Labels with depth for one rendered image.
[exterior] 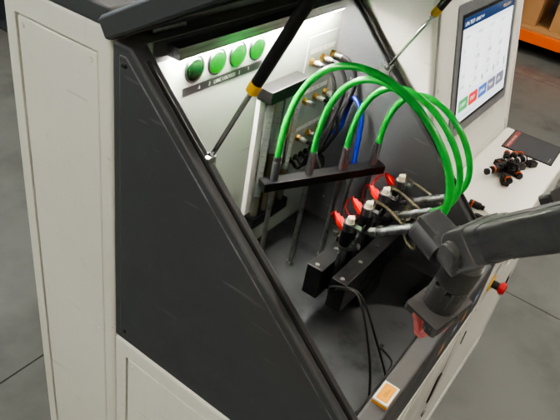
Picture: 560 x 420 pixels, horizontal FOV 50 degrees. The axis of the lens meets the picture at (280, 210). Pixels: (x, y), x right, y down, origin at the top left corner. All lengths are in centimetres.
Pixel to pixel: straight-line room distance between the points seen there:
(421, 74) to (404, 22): 12
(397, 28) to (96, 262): 85
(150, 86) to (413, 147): 74
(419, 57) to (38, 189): 89
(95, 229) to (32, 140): 21
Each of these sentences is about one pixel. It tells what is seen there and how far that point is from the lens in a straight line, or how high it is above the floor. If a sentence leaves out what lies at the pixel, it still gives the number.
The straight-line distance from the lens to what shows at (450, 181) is 111.
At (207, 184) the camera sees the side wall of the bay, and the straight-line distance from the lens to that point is 95.
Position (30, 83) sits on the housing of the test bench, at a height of 129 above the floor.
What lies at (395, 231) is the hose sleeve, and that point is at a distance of 120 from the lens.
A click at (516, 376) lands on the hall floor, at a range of 273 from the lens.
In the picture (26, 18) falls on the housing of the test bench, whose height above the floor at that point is 141.
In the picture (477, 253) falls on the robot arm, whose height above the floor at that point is 134.
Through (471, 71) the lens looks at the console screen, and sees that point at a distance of 171.
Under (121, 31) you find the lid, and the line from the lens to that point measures 95.
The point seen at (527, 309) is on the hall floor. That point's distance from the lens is 307.
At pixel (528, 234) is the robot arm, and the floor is 143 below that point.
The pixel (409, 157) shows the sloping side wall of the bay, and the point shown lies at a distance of 151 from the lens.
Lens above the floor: 181
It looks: 35 degrees down
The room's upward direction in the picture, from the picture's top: 11 degrees clockwise
